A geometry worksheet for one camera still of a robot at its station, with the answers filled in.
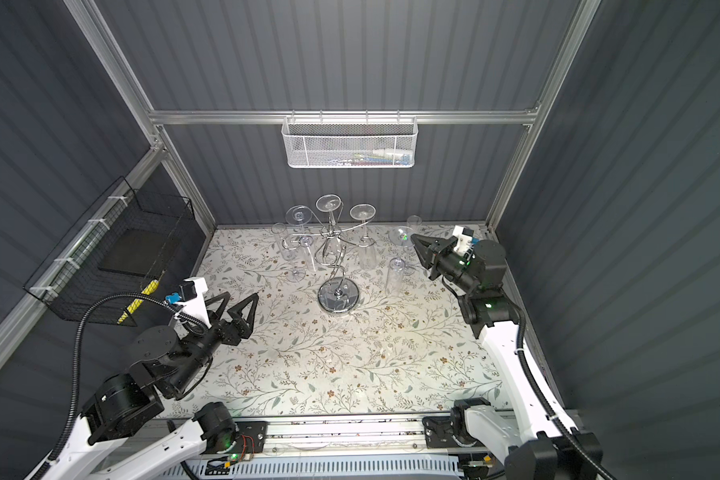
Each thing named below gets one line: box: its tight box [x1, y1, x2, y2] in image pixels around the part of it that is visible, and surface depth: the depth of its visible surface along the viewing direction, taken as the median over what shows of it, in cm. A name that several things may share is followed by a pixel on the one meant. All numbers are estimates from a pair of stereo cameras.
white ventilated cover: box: [183, 457, 464, 480], surface depth 72 cm
